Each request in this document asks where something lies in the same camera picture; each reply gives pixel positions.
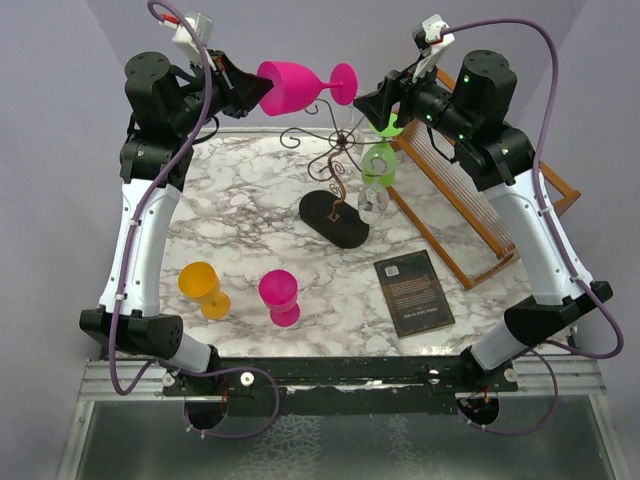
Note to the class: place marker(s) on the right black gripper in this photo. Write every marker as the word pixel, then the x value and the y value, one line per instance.
pixel 397 86

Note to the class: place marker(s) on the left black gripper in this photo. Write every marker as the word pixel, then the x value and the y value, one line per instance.
pixel 242 90

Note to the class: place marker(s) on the pink wine glass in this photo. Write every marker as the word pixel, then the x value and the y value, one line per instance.
pixel 296 87
pixel 278 290

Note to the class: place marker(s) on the green plastic wine glass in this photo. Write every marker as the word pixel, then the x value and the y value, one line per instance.
pixel 379 162

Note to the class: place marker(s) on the clear wine glass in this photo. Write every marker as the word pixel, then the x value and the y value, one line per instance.
pixel 354 132
pixel 373 202

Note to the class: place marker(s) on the orange plastic wine glass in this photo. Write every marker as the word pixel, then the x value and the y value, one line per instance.
pixel 199 282

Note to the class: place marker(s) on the pink wine glass front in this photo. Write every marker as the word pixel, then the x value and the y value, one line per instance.
pixel 278 290

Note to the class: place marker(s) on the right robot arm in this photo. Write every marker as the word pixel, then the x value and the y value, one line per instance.
pixel 499 159

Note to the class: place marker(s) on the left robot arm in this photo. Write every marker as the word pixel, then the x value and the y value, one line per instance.
pixel 166 104

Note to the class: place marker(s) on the wooden dish rack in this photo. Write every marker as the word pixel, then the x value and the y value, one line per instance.
pixel 440 200

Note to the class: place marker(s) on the metal wine glass rack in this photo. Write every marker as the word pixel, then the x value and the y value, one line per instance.
pixel 327 211

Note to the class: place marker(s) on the black book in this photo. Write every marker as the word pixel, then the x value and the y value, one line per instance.
pixel 413 294

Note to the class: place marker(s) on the black mounting rail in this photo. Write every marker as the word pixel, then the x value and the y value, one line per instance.
pixel 328 386

